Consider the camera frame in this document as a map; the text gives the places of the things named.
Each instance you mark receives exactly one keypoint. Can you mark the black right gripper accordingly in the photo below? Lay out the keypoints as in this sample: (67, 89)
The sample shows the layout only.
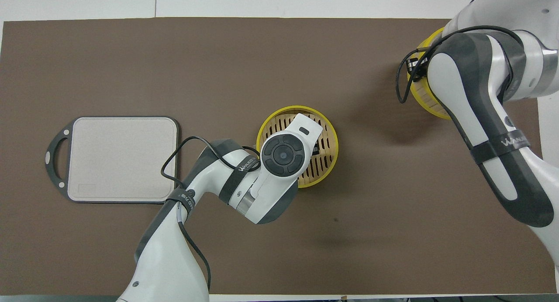
(413, 67)

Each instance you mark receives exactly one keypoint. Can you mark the yellow bamboo steamer tier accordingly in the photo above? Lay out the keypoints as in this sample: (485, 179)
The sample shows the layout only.
(426, 99)
(325, 162)

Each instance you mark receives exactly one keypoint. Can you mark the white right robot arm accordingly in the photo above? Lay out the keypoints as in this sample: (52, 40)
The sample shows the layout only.
(489, 140)

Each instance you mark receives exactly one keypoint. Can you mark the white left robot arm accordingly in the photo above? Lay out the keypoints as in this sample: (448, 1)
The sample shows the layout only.
(174, 258)

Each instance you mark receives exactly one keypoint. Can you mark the brown table mat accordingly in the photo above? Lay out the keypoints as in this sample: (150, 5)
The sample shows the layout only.
(262, 62)

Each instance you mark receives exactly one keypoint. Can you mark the grey cutting board black rim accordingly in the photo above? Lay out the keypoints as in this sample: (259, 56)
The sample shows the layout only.
(120, 160)

